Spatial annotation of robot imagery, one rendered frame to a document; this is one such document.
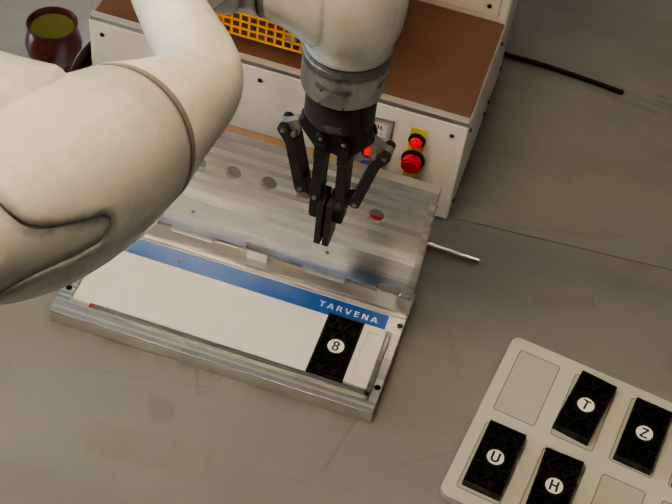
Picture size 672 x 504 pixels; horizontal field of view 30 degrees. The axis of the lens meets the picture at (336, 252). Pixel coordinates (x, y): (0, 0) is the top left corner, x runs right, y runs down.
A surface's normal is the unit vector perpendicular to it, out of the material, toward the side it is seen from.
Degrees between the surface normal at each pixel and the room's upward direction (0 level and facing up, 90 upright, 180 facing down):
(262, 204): 78
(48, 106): 20
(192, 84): 45
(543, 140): 0
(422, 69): 0
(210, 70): 40
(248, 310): 0
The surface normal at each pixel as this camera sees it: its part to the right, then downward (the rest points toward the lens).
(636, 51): 0.10, -0.65
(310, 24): -0.47, 0.67
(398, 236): -0.28, 0.56
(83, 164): 0.76, -0.28
